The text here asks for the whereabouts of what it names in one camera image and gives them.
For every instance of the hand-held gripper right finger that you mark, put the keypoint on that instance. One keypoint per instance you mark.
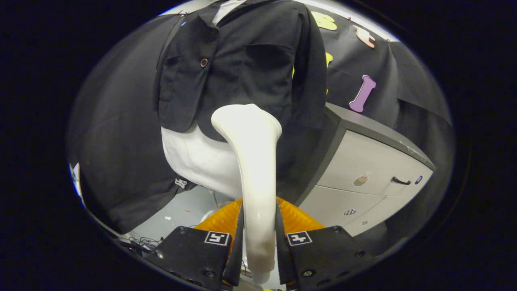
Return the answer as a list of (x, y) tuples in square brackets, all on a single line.
[(282, 254)]

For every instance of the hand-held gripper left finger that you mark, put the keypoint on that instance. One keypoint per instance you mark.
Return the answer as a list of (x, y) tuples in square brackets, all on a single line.
[(236, 254)]

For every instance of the black suit jacket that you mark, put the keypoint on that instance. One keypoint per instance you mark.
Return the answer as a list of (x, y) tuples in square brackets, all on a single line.
[(250, 60)]

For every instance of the small white cloth tie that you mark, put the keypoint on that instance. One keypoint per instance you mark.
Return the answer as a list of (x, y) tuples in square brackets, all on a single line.
[(181, 183)]

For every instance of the grey cabinet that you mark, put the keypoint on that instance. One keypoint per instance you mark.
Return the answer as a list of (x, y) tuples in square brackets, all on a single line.
[(363, 161)]

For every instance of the black backdrop cloth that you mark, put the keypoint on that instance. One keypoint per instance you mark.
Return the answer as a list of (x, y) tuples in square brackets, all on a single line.
[(121, 141)]

